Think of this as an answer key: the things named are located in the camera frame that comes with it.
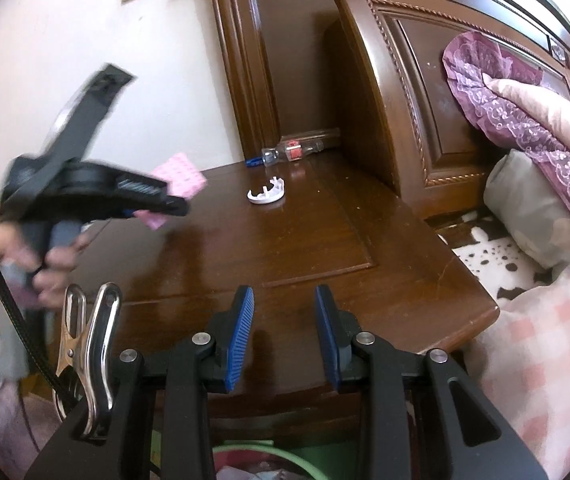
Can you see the clear plastic bottle red label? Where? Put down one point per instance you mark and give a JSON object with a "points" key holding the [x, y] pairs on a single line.
{"points": [[292, 152]]}

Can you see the purple lace quilt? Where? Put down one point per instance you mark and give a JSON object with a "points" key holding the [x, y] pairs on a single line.
{"points": [[530, 145]]}

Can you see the small blue plastic piece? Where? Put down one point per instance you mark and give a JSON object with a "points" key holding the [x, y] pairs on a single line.
{"points": [[255, 162]]}

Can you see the peach folded quilt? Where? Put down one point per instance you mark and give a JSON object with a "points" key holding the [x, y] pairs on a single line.
{"points": [[530, 97]]}

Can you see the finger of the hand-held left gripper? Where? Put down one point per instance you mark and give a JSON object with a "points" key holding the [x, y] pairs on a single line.
{"points": [[160, 200]]}

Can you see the carved wooden headboard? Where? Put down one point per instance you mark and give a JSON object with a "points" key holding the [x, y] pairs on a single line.
{"points": [[365, 60]]}

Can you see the red bin with green rim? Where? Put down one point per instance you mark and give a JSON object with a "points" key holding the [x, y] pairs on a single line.
{"points": [[245, 447]]}

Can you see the silver metal clip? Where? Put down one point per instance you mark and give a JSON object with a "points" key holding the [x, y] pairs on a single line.
{"points": [[102, 330]]}

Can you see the brown wooden nightstand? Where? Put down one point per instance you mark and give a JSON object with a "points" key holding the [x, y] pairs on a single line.
{"points": [[290, 250]]}

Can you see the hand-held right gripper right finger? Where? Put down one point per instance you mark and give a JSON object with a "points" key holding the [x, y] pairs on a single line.
{"points": [[326, 327]]}

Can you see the brown white cow-print sheet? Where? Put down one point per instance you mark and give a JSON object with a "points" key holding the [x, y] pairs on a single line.
{"points": [[495, 260]]}

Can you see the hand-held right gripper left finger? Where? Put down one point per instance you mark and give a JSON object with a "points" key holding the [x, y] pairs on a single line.
{"points": [[241, 327]]}

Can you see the grey pillow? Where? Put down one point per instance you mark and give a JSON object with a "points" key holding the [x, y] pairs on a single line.
{"points": [[525, 200]]}

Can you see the person's left hand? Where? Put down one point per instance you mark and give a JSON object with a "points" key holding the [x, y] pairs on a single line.
{"points": [[55, 275]]}

